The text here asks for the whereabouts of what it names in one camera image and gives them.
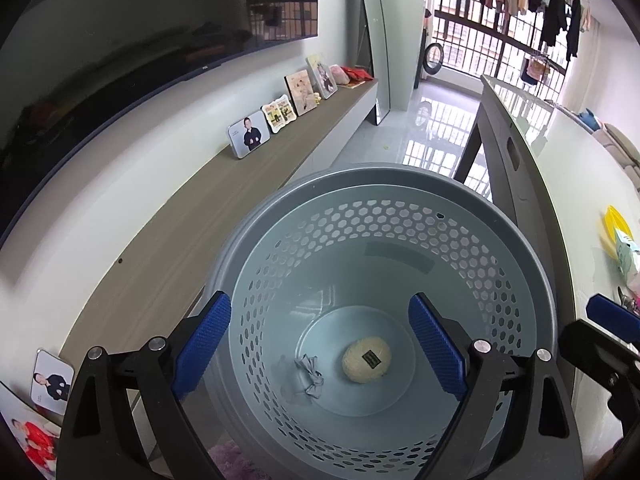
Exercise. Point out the tall leaning mirror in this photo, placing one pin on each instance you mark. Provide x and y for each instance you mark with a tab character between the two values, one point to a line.
375	35

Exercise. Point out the grey perforated plastic basket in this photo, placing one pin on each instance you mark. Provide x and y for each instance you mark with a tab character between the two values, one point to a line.
350	240

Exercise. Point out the cartoon print photo frame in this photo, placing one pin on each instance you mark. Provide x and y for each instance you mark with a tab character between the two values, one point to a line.
279	115

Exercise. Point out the beige photo frame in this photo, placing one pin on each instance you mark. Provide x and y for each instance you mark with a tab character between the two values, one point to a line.
300	92

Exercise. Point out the pink fluffy rug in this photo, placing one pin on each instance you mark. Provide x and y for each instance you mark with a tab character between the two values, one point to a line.
230	462

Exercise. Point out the crumpled grey paper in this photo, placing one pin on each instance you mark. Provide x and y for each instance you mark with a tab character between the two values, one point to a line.
310	377

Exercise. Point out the black floor stand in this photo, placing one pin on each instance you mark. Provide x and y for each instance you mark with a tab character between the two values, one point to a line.
419	65

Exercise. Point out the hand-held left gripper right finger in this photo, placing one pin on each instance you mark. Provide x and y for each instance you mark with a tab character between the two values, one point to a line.
437	352

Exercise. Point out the row of hanging clothes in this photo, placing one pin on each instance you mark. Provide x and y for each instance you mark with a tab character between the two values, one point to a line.
550	5

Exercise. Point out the black window grille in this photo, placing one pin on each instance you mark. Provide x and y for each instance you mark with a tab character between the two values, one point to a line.
465	30

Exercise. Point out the large black television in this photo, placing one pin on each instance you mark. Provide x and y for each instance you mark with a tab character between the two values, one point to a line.
125	60

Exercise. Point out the tall family photo frame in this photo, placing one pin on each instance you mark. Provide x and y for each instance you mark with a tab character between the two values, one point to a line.
322	76

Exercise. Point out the white and teal snack packet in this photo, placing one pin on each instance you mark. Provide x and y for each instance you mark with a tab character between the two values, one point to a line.
627	255

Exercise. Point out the pink wrapper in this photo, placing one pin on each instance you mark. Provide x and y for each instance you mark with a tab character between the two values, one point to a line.
635	287

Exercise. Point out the beige sofa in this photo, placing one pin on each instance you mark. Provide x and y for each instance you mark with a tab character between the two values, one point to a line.
622	150

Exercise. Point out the red folded cloth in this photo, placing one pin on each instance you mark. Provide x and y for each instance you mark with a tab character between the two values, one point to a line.
359	77

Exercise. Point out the cream folded cloth item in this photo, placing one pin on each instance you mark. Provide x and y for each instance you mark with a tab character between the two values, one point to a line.
366	357

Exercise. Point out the yellow plate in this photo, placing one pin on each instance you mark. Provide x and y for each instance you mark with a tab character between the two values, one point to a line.
612	225

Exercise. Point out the small clothes drying rack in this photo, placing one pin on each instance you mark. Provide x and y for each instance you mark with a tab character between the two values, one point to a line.
535	67

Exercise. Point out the red clothing photo print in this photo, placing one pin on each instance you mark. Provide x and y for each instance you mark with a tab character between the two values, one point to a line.
30	440

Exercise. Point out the portrait photo frame dark suit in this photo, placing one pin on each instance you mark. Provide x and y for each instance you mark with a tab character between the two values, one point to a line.
52	382
248	134

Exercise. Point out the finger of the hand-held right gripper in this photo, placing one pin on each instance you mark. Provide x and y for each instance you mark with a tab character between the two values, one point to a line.
607	310
595	345

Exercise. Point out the pink plush toy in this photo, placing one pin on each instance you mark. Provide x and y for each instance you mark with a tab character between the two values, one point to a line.
340	75

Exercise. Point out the long wooden console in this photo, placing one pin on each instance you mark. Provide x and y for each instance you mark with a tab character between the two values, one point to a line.
250	170

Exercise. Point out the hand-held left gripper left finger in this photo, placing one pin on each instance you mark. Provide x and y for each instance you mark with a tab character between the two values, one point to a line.
202	347

